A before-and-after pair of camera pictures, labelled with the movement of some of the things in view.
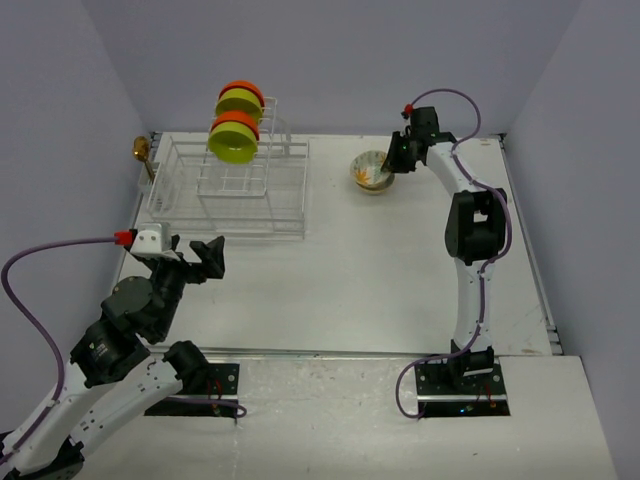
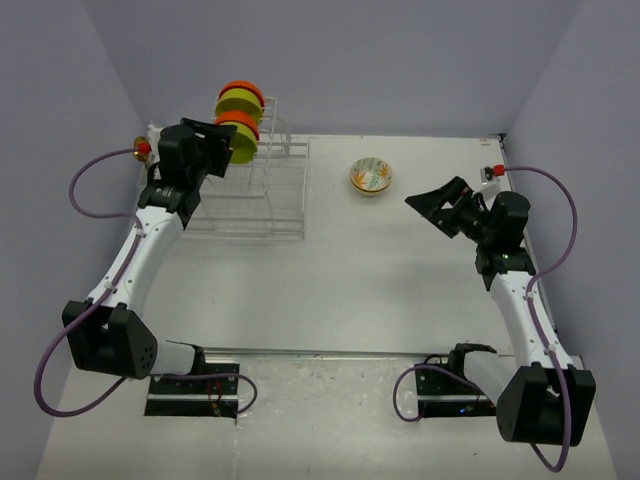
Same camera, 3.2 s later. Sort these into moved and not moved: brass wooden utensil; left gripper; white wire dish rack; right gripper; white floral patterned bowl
Moved: white floral patterned bowl; left gripper; right gripper
Not moved: white wire dish rack; brass wooden utensil
